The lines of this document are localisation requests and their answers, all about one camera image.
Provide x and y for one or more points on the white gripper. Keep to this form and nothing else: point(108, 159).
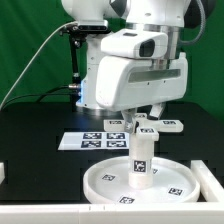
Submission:
point(125, 84)

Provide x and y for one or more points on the white cross-shaped table base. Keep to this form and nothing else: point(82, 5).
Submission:
point(141, 122)

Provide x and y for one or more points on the white round table top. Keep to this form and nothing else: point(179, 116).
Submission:
point(108, 182)

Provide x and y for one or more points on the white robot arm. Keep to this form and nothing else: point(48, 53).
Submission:
point(132, 51)

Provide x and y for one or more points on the white marker sheet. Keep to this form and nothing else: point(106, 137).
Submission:
point(94, 141)

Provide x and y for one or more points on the white left border block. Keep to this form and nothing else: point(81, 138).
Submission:
point(2, 173)

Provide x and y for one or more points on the white right border rail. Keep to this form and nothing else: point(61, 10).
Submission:
point(211, 189)

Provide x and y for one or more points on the white border rail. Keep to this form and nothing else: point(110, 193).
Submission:
point(211, 189)
point(182, 213)

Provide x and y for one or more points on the white front border rail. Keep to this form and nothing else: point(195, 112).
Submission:
point(182, 213)

